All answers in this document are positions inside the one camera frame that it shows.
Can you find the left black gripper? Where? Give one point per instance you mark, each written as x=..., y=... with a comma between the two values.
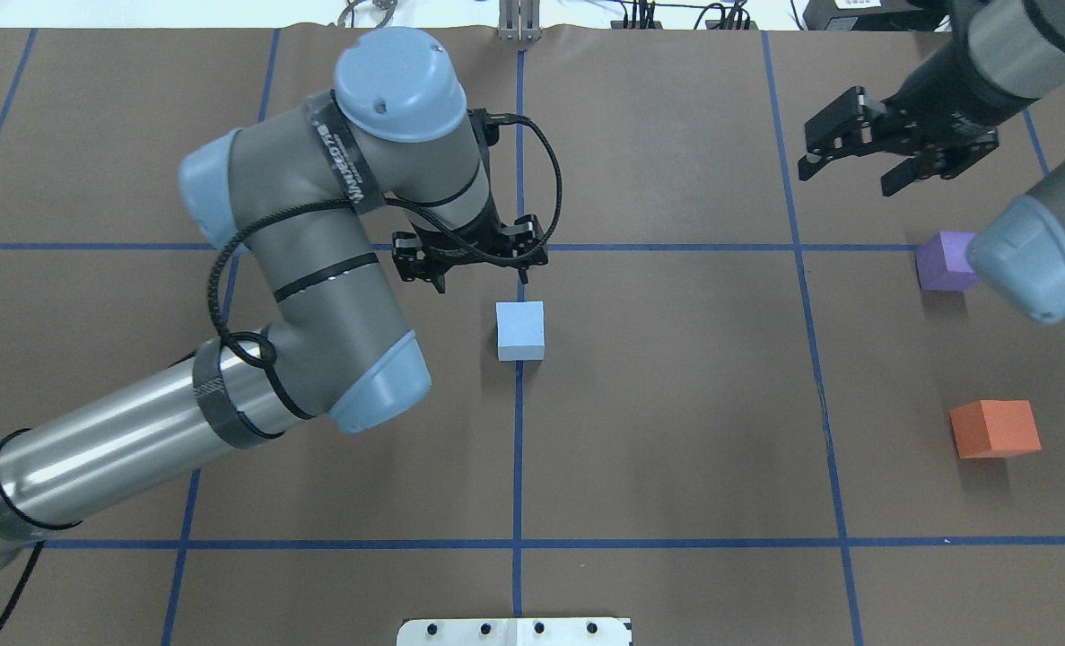
x=457, y=250

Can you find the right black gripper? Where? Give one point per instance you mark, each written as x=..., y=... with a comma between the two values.
x=943, y=115

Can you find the light blue foam block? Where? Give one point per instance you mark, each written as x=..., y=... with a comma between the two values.
x=521, y=331

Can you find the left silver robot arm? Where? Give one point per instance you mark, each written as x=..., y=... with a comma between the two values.
x=306, y=324

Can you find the purple foam block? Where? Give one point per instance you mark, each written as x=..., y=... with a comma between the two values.
x=942, y=263

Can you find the orange foam block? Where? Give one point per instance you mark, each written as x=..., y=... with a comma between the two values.
x=994, y=429

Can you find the aluminium frame post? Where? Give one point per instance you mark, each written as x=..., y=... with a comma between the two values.
x=519, y=21

